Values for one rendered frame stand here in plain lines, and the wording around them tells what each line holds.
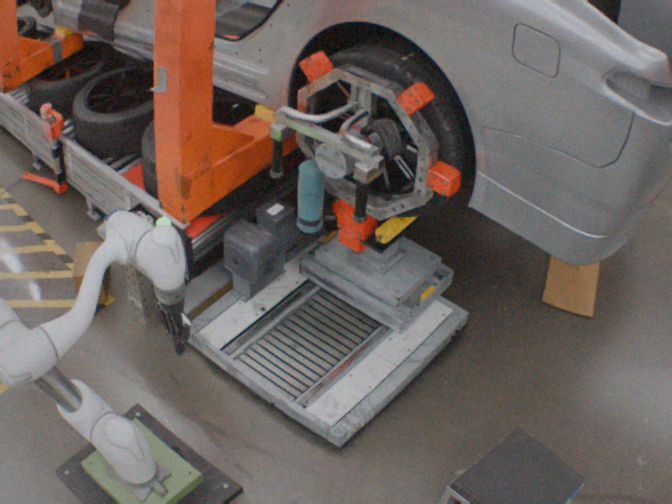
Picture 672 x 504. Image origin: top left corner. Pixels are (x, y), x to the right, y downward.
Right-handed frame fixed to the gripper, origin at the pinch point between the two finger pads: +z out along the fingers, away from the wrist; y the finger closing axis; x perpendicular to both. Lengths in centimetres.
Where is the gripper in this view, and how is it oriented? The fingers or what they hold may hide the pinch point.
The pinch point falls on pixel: (179, 344)
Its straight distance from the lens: 216.2
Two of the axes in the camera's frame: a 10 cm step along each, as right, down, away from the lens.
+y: 8.3, 4.1, -3.8
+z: -0.5, 7.4, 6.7
